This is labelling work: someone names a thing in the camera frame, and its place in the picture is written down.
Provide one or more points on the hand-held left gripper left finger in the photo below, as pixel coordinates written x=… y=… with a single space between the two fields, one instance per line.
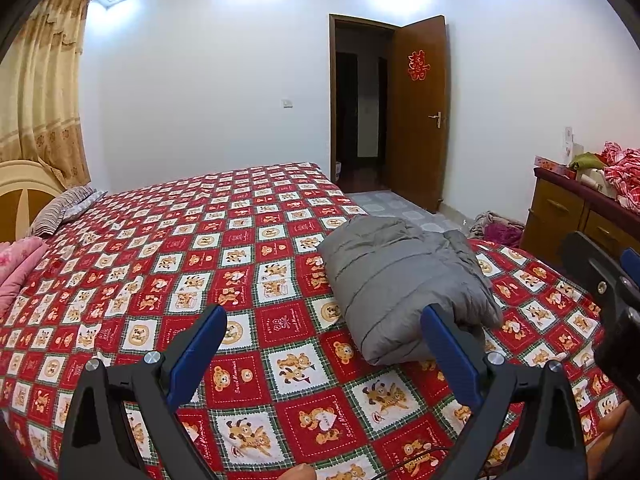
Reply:
x=195 y=355

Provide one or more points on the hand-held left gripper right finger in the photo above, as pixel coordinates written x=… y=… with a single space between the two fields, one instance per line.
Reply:
x=450 y=355

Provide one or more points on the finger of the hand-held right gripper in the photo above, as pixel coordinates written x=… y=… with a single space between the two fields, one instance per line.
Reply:
x=590 y=265

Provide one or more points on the grey puffer jacket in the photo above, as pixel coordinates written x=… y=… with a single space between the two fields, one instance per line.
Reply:
x=400 y=280

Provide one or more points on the magenta clothes pile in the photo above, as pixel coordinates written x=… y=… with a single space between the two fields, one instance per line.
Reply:
x=500 y=232

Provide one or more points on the person's right hand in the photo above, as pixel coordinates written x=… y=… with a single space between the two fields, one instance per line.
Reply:
x=607 y=440

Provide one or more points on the person's left hand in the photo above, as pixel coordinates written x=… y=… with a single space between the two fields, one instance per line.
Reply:
x=297 y=473

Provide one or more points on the brown wooden dresser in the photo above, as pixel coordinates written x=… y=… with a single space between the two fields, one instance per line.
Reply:
x=555 y=210

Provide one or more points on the red bear print bedsheet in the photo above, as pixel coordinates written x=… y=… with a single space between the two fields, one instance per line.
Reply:
x=175 y=260

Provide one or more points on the red white patterned cloth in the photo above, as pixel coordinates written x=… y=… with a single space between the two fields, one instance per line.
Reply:
x=622 y=170

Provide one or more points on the green cloth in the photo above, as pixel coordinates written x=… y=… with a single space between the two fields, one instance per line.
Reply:
x=587 y=161

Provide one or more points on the red flat box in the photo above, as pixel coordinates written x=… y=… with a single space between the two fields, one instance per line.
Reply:
x=550 y=165

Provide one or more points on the white paper card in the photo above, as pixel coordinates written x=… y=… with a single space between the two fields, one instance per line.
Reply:
x=569 y=140

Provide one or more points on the grey checked pillow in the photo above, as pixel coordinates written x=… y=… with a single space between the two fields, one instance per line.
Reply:
x=87 y=202

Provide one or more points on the pink folded quilt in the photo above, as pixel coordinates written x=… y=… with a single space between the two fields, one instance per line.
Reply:
x=17 y=270

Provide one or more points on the striped pillow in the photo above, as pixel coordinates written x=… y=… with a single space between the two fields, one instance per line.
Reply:
x=52 y=215

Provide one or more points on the brown wooden door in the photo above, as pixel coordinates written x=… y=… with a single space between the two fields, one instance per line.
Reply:
x=415 y=150

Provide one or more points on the white bin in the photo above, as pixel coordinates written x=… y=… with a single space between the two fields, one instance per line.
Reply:
x=338 y=171

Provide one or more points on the red paper door decoration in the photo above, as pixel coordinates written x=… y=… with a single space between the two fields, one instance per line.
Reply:
x=416 y=65

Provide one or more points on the beige patterned curtain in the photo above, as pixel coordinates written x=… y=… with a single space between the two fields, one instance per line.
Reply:
x=45 y=85

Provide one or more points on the brown wooden door frame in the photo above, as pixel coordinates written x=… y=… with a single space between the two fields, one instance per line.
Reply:
x=332 y=85

